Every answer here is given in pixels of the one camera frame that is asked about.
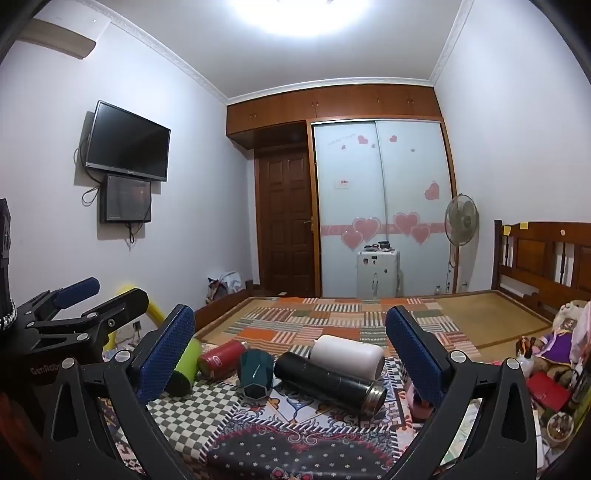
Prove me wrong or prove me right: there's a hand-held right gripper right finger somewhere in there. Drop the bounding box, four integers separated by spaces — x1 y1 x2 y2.
381 305 539 480

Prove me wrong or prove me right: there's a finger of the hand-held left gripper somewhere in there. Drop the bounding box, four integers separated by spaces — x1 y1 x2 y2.
16 277 101 325
27 287 151 343

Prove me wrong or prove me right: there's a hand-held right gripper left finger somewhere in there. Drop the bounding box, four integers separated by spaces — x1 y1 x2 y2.
42 304 197 480

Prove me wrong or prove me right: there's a pink cup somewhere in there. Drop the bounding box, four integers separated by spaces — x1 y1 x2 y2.
408 388 437 422

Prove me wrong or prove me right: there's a white cup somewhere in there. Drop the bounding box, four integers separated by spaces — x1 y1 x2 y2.
310 335 386 380

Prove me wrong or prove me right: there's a dark teal faceted cup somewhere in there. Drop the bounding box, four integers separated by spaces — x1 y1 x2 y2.
237 348 278 400

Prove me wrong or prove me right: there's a black thermos cup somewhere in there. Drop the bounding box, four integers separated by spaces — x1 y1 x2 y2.
274 352 388 421

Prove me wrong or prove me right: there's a green bottle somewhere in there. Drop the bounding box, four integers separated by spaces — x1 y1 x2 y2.
165 338 202 396

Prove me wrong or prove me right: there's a yellow foam tube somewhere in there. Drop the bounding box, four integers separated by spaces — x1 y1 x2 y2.
103 283 168 352

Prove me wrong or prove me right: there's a green checkered cloth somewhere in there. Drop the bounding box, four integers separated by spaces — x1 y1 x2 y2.
99 356 419 468

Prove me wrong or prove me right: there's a small white cabinet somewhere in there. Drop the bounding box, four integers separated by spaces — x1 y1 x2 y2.
356 250 402 300

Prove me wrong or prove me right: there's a bag on floor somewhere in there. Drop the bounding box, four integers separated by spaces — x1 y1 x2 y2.
206 272 246 304

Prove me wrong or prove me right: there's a patchwork blanket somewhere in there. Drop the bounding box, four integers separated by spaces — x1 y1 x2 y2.
228 296 482 366

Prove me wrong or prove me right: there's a red box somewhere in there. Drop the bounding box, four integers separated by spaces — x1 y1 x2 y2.
526 371 571 412

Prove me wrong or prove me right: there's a standing fan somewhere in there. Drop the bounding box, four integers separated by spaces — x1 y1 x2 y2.
444 193 480 294

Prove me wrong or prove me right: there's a dark floral blanket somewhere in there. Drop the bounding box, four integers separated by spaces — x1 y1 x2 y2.
203 391 413 480

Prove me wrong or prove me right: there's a wooden bed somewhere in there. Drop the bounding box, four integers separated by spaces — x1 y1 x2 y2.
191 220 591 352

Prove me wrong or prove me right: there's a wooden wardrobe with heart stickers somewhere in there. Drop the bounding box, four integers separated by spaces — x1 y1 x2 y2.
226 83 459 299

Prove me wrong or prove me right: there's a brown wooden door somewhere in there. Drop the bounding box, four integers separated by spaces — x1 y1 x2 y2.
255 147 317 287

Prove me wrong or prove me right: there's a white air conditioner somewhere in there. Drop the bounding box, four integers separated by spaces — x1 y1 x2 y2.
16 6 113 60

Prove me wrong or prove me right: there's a ceiling light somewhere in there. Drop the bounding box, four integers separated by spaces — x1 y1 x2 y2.
222 0 376 38

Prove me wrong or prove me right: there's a small black wall monitor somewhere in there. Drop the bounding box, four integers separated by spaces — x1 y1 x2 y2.
99 174 153 225

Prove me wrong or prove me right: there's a black television cable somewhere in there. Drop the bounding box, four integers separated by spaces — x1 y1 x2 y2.
73 133 103 207

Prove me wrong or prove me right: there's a wall-mounted black television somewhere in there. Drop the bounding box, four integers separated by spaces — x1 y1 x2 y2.
85 99 172 184

